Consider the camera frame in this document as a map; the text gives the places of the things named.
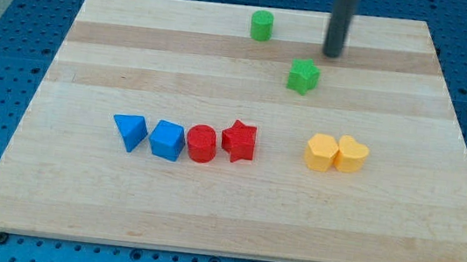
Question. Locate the red star block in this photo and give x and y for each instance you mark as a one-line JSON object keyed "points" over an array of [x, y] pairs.
{"points": [[239, 141]]}

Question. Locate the green star block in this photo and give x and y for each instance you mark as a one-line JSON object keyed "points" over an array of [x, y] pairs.
{"points": [[303, 76]]}

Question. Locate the red cylinder block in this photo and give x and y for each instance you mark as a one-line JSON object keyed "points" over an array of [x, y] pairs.
{"points": [[201, 141]]}

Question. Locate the light wooden board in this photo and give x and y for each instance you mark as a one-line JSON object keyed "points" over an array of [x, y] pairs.
{"points": [[65, 173]]}

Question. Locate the blue cube block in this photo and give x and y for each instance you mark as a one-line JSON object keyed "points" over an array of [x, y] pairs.
{"points": [[167, 140]]}

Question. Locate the yellow hexagon block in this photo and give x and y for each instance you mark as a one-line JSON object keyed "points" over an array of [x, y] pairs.
{"points": [[320, 152]]}

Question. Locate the blue triangle block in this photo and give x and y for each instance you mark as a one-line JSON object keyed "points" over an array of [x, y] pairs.
{"points": [[132, 129]]}

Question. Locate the green cylinder block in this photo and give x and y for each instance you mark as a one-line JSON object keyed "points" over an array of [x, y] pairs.
{"points": [[261, 25]]}

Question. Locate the yellow heart block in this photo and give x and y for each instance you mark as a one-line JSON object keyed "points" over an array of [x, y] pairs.
{"points": [[351, 155]]}

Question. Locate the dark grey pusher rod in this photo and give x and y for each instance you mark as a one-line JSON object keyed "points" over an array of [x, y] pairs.
{"points": [[339, 25]]}

